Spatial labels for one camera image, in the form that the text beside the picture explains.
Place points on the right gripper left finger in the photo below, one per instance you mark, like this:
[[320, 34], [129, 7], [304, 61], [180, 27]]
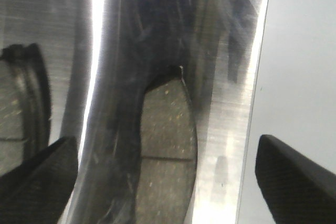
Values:
[[37, 191]]

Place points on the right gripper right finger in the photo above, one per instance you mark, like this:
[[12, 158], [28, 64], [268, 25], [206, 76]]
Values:
[[295, 189]]

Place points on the grey brake pad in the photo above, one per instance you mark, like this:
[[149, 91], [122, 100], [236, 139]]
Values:
[[168, 154], [25, 104]]

